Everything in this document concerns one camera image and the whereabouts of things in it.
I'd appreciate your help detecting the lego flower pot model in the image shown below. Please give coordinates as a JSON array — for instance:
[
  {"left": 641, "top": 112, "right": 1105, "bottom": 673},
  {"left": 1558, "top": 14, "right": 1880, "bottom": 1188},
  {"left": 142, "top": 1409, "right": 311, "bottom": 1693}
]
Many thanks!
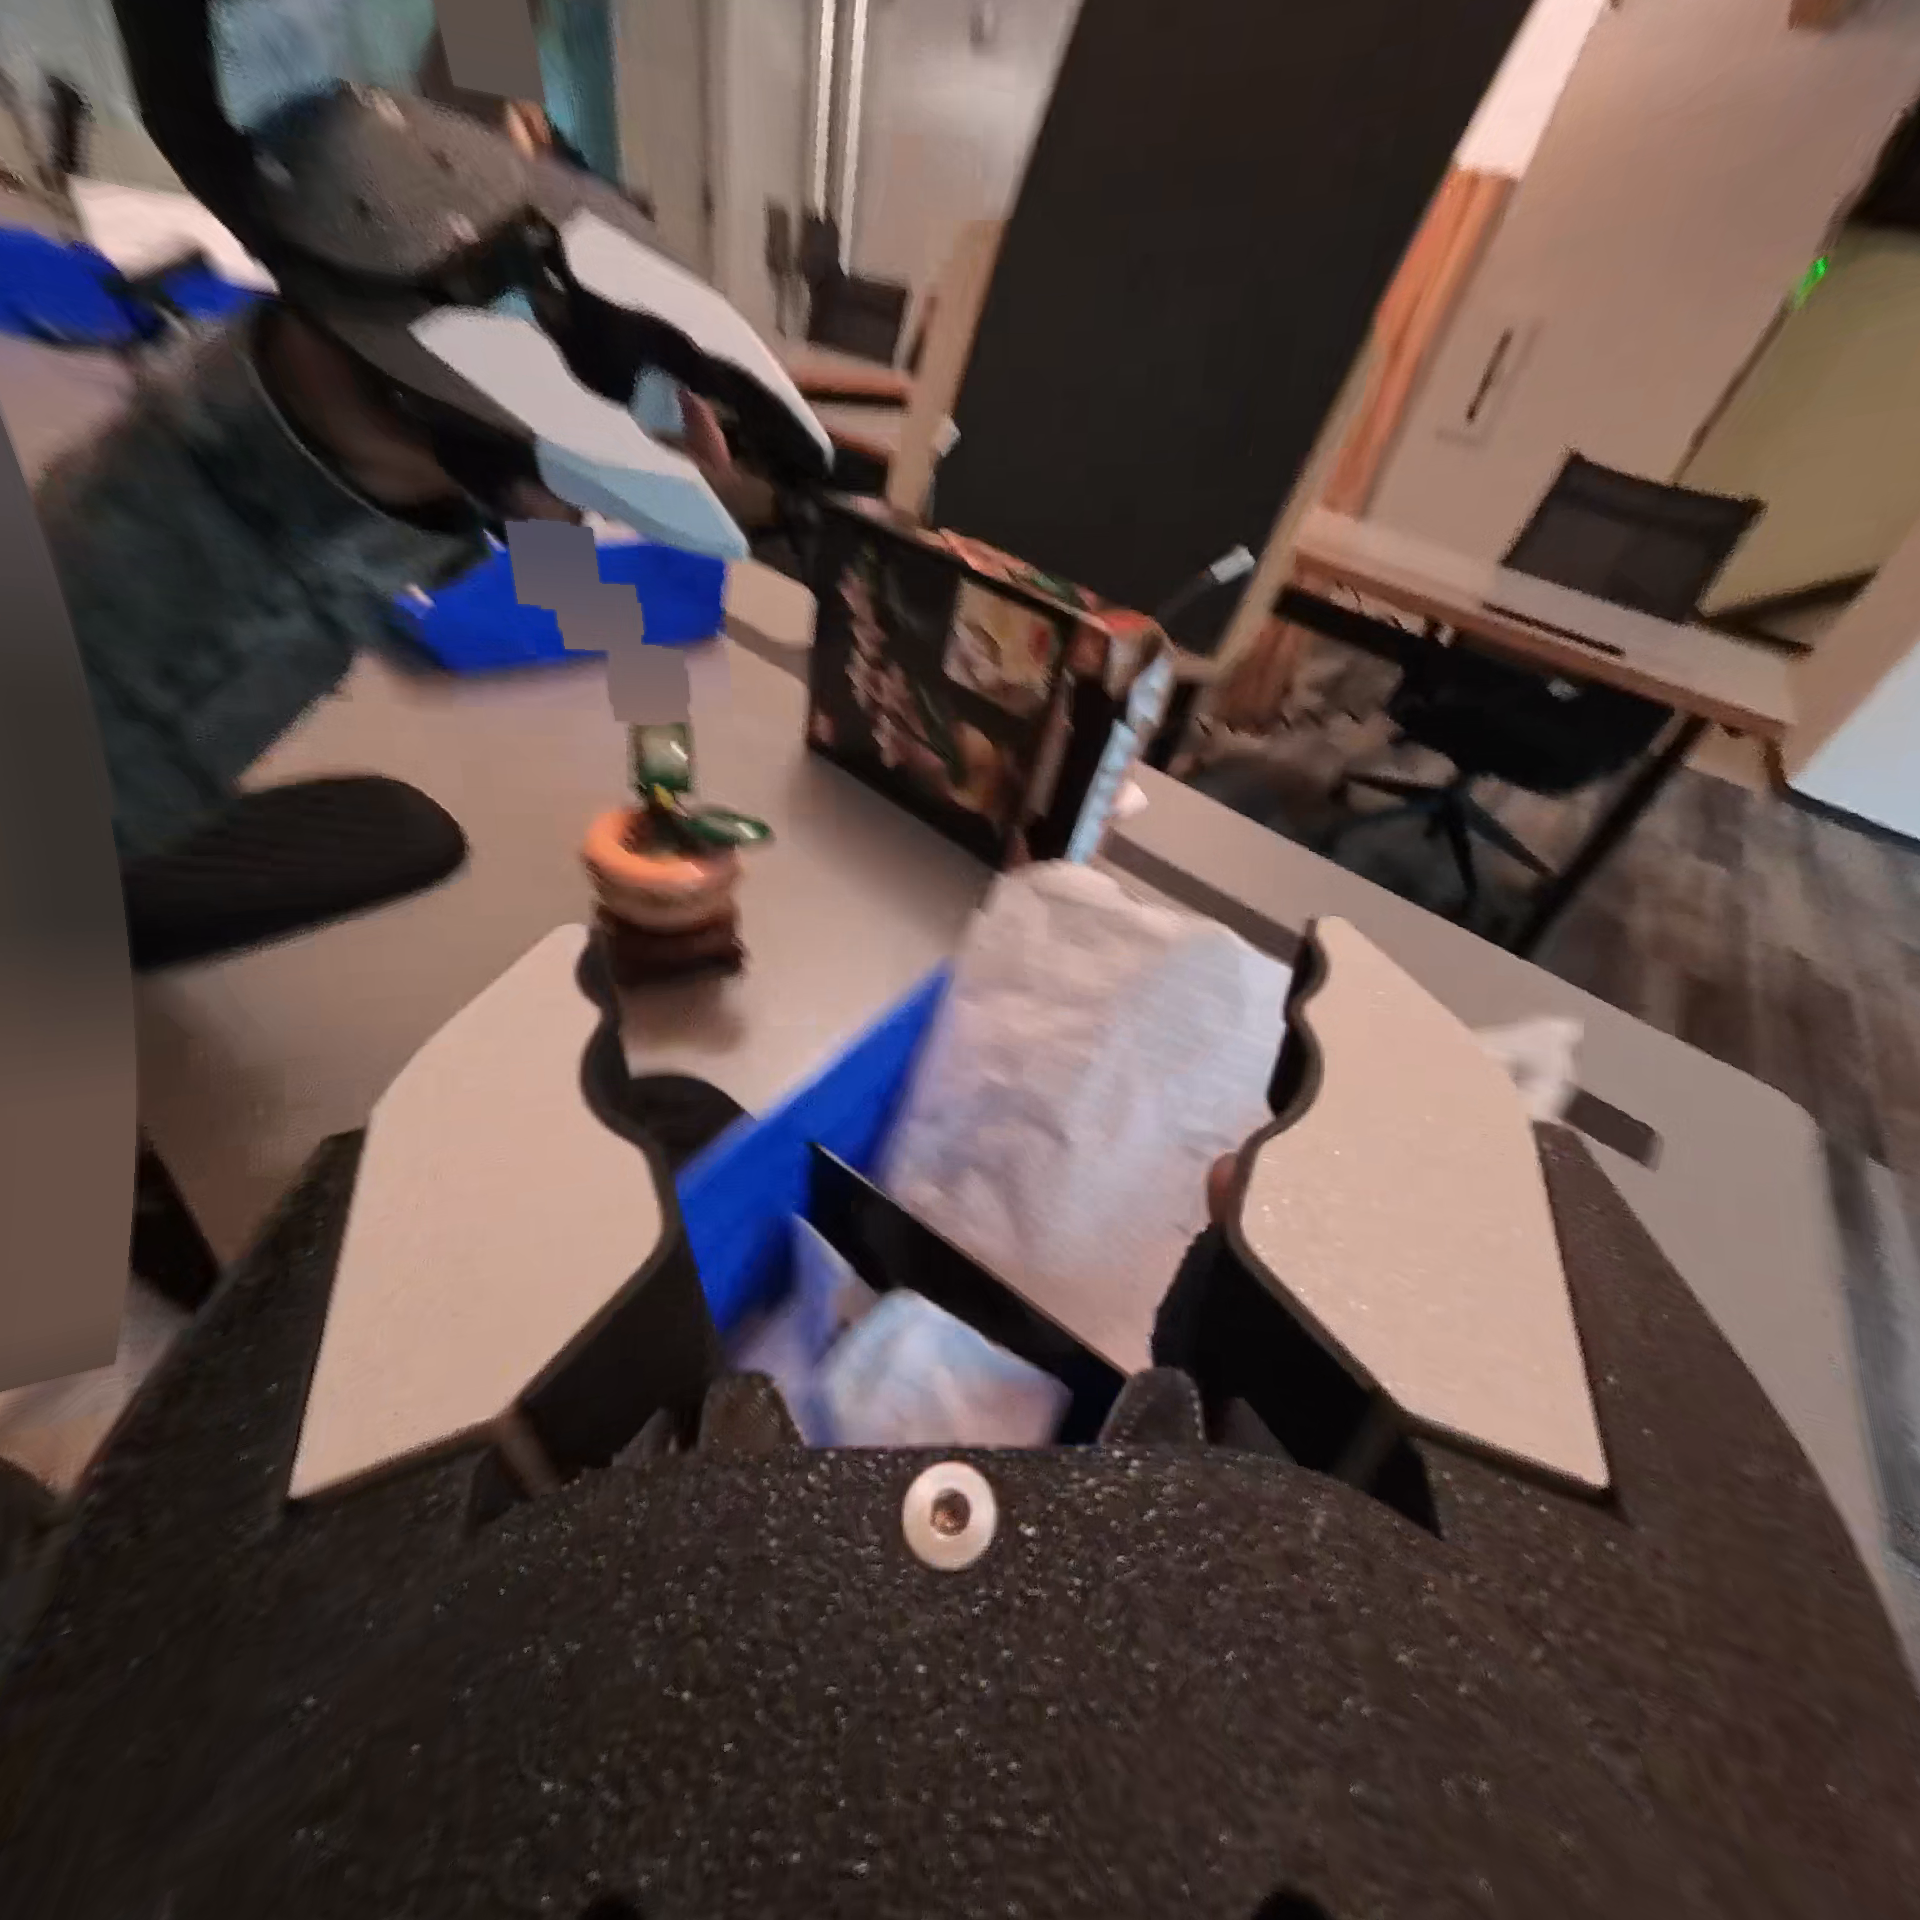
[{"left": 580, "top": 802, "right": 751, "bottom": 988}]

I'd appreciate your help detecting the black chair armrest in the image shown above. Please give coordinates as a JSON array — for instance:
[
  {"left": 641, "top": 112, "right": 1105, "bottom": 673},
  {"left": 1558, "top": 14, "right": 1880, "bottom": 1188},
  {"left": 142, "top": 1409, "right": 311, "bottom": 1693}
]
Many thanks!
[{"left": 123, "top": 774, "right": 471, "bottom": 971}]

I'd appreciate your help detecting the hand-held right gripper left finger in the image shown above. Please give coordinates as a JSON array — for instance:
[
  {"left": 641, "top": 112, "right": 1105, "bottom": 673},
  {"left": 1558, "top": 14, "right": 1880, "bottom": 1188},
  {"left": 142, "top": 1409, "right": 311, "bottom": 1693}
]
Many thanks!
[{"left": 289, "top": 922, "right": 721, "bottom": 1501}]

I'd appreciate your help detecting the wooden office desk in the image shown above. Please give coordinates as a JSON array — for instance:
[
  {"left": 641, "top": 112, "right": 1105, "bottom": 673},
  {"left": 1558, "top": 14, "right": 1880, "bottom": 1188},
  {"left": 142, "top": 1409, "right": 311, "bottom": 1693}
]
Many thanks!
[{"left": 1282, "top": 502, "right": 1801, "bottom": 946}]

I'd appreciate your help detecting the black standing panel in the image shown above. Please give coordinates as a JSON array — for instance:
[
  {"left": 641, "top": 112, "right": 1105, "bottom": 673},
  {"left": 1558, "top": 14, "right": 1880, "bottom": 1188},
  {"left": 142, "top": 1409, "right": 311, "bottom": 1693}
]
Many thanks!
[{"left": 928, "top": 0, "right": 1545, "bottom": 606}]

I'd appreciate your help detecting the orchid print lego box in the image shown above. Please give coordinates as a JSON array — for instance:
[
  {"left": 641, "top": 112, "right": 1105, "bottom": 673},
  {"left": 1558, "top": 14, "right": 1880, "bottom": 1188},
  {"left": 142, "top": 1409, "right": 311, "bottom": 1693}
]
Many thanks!
[{"left": 802, "top": 492, "right": 1180, "bottom": 875}]

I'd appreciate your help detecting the black laptop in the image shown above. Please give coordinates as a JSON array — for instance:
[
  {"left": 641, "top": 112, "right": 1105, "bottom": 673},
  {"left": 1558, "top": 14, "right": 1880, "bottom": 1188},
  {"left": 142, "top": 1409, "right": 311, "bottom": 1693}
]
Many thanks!
[{"left": 1486, "top": 450, "right": 1767, "bottom": 654}]

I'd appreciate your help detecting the crumpled white paper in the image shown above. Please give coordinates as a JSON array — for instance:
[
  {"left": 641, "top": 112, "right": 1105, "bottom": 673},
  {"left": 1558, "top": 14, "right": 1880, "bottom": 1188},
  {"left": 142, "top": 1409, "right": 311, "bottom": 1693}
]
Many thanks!
[{"left": 1478, "top": 1017, "right": 1590, "bottom": 1120}]

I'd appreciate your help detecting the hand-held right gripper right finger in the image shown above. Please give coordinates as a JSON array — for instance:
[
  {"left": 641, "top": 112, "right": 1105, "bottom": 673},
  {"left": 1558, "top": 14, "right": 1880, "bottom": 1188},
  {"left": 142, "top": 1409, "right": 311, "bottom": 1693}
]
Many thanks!
[{"left": 1208, "top": 914, "right": 1615, "bottom": 1496}]

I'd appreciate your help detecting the black office chair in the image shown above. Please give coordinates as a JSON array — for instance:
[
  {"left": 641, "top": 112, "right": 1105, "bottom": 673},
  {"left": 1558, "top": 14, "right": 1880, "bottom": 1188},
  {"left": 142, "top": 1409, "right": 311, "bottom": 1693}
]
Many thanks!
[{"left": 1335, "top": 598, "right": 1673, "bottom": 902}]

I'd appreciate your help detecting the black bin divider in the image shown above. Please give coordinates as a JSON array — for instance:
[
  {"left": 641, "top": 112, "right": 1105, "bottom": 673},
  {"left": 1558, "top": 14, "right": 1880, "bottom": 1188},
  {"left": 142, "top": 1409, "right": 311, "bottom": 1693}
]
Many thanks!
[{"left": 807, "top": 1140, "right": 1129, "bottom": 1420}]

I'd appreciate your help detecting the circle print white paper bag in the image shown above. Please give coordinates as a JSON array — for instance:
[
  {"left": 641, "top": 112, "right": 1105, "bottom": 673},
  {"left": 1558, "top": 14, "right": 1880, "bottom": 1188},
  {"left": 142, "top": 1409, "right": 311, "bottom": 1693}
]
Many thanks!
[{"left": 883, "top": 859, "right": 1297, "bottom": 1353}]

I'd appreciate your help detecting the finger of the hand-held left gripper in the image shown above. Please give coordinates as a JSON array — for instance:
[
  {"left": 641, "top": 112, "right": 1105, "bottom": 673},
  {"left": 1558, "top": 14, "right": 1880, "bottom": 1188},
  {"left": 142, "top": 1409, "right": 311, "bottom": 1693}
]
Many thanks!
[
  {"left": 556, "top": 213, "right": 836, "bottom": 473},
  {"left": 406, "top": 298, "right": 752, "bottom": 566}
]

